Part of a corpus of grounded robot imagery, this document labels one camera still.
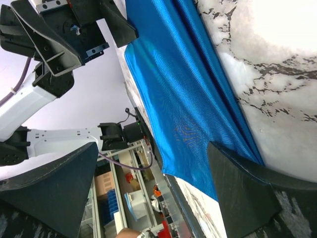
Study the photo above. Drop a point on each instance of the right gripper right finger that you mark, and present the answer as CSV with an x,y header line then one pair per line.
x,y
257,202

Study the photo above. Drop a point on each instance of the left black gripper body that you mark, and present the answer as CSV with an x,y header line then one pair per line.
x,y
60,15

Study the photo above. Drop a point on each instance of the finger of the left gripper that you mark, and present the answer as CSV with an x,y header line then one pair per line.
x,y
122,31
24,32

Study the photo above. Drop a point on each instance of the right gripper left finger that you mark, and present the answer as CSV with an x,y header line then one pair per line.
x,y
48,201

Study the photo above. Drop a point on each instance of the blue satin napkin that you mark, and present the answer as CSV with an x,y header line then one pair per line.
x,y
186,93

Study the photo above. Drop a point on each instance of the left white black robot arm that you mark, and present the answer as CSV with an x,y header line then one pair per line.
x,y
98,95

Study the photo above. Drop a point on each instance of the background storage shelf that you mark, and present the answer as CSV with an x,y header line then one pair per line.
x,y
126,195

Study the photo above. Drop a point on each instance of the person in light shirt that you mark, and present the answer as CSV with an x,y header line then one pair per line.
x,y
128,233

